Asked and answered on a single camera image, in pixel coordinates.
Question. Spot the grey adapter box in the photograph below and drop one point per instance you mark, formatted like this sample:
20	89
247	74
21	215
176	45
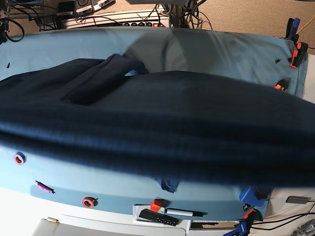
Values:
297	200

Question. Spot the red cube block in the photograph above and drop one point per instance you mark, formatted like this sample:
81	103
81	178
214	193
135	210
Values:
155	205

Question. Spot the orange black clamp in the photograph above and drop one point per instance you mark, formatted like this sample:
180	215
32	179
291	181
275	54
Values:
250	213
298	54

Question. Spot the light blue table cloth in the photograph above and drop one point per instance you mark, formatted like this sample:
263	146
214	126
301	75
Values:
250	57

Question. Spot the red tape roll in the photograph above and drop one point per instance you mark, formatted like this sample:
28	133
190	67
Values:
89	202

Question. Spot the orange black lower clamp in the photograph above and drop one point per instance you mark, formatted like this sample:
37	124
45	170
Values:
250	213

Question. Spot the white book under remote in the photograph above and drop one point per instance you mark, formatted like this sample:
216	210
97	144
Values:
136	209

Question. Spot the black remote control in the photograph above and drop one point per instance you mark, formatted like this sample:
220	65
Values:
158	217

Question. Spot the blue spring clamp top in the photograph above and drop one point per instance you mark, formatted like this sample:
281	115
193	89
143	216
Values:
291	28

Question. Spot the dark blue t-shirt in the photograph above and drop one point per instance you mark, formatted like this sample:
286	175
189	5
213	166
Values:
113	114

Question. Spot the black foot pedal start label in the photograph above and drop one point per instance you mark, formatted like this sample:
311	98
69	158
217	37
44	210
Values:
83	6

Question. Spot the white black marker pen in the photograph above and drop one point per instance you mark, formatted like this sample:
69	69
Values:
185	212

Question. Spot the orange black utility knife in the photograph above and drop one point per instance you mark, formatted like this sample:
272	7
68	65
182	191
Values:
282	84

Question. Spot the blue black clamp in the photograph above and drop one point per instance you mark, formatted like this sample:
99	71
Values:
243	229

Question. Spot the blue box black knob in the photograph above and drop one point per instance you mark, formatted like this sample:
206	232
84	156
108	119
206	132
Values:
255	196

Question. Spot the pink marker pen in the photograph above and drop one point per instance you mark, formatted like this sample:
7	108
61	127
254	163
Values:
44	187

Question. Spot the white power strip red switch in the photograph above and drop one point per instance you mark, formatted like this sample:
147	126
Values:
132	24

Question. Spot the purple tape roll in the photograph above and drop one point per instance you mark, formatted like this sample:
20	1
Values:
19	158

